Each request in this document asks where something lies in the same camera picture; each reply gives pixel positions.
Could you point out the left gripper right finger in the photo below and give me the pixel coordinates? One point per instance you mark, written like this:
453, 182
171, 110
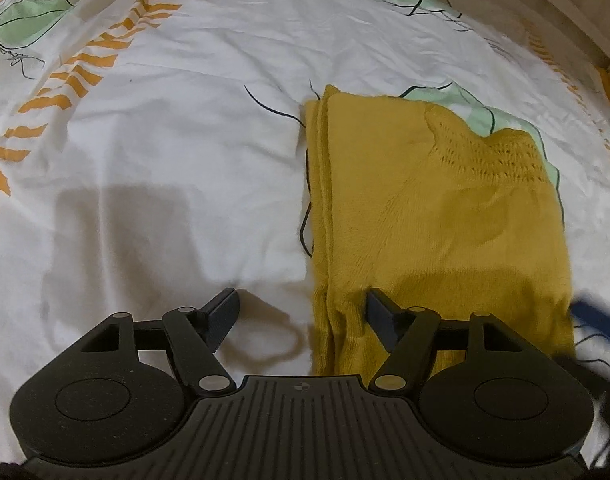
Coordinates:
407, 336

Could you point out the mustard yellow knit sweater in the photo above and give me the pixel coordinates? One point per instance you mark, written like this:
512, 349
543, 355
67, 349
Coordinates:
408, 199

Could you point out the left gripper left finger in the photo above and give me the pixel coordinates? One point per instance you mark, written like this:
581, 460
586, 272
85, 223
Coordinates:
194, 335

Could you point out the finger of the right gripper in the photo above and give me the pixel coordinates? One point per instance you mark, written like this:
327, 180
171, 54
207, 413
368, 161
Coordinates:
591, 315

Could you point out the white leaf print bedsheet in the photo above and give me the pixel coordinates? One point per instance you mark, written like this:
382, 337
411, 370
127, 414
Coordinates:
153, 152

